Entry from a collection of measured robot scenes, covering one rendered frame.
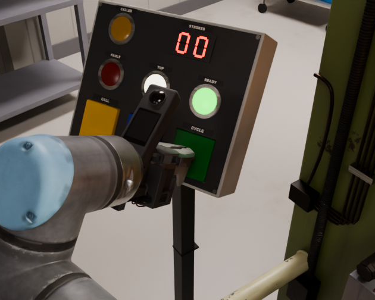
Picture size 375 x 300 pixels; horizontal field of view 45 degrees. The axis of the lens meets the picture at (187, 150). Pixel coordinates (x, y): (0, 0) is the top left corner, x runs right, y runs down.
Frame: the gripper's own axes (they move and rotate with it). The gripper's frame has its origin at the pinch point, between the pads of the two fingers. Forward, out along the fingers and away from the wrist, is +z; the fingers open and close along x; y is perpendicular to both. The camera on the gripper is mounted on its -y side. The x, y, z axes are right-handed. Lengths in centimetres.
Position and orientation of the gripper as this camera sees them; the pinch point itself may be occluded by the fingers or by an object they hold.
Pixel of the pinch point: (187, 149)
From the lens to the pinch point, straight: 75.6
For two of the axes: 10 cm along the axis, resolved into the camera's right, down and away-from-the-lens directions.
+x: 8.6, 3.0, -4.1
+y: -2.5, 9.5, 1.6
